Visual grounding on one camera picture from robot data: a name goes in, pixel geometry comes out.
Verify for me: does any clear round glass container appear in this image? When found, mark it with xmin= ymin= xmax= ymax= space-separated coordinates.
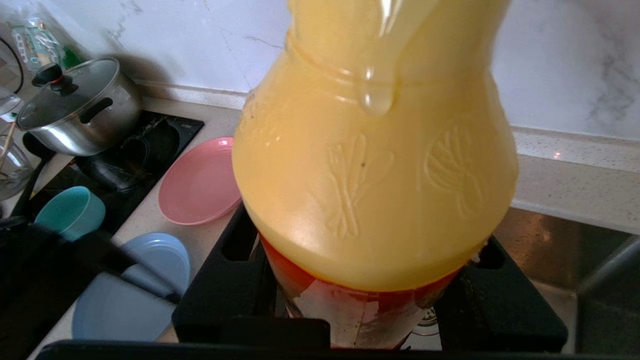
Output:
xmin=0 ymin=37 xmax=25 ymax=117

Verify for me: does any stainless steel sink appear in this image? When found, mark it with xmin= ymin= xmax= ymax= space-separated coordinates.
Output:
xmin=492 ymin=207 xmax=640 ymax=356

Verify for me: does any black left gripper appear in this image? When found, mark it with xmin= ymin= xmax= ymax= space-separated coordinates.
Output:
xmin=0 ymin=220 xmax=181 ymax=360

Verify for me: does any black glass cooktop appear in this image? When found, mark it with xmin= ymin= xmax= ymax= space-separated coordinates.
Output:
xmin=10 ymin=110 xmax=205 ymax=236

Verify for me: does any clear printed plastic bag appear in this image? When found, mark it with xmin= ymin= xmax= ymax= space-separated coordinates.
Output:
xmin=0 ymin=0 xmax=98 ymax=76

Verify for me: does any orange dish soap bottle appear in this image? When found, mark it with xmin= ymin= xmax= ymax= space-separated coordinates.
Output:
xmin=232 ymin=0 xmax=518 ymax=351

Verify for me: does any blue plate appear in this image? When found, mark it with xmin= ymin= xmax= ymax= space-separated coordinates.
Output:
xmin=71 ymin=232 xmax=191 ymax=342

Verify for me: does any clear glass bowl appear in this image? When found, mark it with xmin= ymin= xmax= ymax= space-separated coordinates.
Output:
xmin=0 ymin=134 xmax=35 ymax=202

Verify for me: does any metal sink drain strainer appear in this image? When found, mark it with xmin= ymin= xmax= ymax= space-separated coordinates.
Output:
xmin=413 ymin=307 xmax=442 ymax=337

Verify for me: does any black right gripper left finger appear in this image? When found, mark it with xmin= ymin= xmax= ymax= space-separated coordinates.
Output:
xmin=172 ymin=205 xmax=281 ymax=346

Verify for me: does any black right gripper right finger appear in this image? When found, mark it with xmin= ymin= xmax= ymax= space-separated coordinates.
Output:
xmin=440 ymin=236 xmax=567 ymax=351

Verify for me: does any pink plate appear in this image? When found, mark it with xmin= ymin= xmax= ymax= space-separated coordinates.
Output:
xmin=158 ymin=137 xmax=243 ymax=226

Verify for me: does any teal cup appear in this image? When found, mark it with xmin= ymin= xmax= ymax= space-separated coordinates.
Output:
xmin=34 ymin=186 xmax=107 ymax=242

